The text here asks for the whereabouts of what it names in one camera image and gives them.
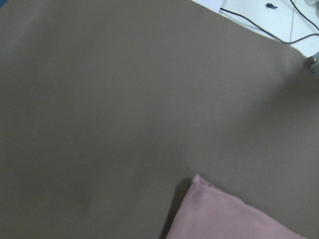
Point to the pink printed t-shirt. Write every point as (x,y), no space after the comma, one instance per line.
(209,213)

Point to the aluminium frame post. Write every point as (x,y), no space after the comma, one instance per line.
(313,64)

